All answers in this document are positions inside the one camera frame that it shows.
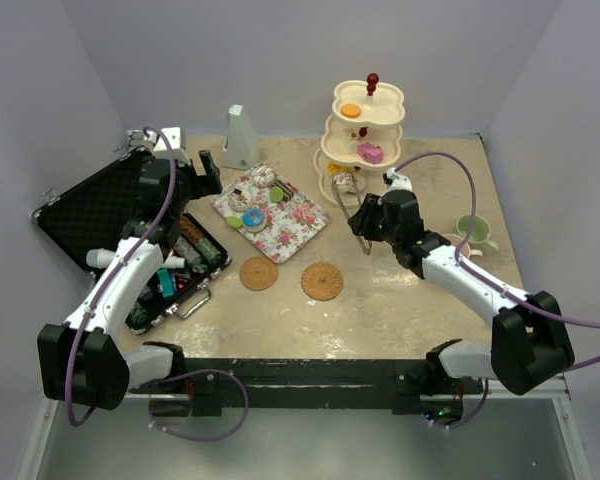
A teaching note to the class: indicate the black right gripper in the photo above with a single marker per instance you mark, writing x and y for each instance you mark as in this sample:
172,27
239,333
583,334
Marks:
362,221

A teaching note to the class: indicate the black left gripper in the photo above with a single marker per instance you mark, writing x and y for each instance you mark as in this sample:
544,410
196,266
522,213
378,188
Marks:
207,184

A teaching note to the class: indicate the white striped donut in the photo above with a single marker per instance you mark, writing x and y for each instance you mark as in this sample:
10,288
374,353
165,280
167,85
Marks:
263,175

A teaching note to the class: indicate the blue glazed donut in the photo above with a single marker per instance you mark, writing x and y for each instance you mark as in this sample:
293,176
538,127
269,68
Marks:
254,220

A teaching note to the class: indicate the sprinkled white donut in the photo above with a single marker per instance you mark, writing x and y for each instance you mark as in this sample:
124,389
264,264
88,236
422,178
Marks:
344,182

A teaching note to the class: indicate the pink cake slice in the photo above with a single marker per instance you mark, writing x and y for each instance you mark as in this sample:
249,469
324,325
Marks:
370,153

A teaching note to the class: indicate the chocolate striped cake bar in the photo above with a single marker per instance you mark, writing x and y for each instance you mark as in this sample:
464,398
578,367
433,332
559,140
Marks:
288,190

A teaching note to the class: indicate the yellow glazed donut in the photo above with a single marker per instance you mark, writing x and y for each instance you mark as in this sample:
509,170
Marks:
334,168

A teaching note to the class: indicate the cream cake slice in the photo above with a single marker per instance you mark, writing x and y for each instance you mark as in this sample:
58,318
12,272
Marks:
352,142

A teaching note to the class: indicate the orange macaron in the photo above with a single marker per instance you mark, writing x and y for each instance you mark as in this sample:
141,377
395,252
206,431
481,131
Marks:
350,110

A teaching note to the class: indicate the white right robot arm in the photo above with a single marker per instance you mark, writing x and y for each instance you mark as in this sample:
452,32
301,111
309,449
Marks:
528,345

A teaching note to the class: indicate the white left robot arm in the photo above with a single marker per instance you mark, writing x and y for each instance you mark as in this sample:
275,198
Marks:
79,358

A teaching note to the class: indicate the green macaron left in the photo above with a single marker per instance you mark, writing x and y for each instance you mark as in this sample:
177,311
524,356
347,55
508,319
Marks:
234,222

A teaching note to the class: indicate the green macaron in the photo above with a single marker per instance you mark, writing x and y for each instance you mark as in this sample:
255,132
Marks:
234,222
276,194

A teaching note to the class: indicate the grey metronome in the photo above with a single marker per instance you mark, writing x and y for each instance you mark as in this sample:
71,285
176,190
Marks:
241,150

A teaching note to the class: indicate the orange poker chip stack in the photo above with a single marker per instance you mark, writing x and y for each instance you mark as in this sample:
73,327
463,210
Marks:
190,231

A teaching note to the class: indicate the green macaron centre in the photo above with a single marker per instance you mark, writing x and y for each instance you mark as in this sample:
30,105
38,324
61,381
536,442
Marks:
276,194

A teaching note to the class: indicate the green poker chip stack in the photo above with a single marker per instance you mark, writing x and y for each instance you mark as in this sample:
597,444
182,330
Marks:
208,250

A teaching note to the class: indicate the pink cup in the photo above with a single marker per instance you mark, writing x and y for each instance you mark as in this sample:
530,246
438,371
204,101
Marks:
466,250

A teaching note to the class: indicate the green cup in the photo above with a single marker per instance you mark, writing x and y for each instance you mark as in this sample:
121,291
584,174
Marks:
478,231

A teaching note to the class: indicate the white small bottle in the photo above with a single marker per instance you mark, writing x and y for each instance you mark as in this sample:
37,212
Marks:
174,262

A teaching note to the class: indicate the cream three-tier dessert stand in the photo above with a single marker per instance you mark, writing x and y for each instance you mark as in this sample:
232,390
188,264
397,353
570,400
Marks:
380,123

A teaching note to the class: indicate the floral serving tray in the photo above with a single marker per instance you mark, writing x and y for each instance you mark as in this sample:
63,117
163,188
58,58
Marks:
292,223

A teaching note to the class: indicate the right woven coaster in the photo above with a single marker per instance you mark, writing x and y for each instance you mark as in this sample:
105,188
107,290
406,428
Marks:
322,281

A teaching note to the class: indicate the woven coaster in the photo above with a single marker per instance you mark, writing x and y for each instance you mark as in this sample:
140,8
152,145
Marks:
258,273
322,281

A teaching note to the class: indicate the left woven coaster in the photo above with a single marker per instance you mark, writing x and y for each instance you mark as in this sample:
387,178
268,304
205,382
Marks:
258,273

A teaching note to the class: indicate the black open case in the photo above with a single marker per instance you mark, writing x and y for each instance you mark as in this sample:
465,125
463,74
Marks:
97,214

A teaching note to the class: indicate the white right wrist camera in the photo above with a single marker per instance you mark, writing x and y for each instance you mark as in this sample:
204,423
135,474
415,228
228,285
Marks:
396,181

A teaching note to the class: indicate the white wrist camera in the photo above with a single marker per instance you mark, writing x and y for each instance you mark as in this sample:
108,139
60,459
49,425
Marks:
177,140
396,181

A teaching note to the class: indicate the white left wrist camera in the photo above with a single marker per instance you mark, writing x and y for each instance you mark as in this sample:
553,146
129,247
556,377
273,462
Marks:
177,140

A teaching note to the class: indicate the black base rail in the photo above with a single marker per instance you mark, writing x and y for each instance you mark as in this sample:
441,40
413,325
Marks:
394,385

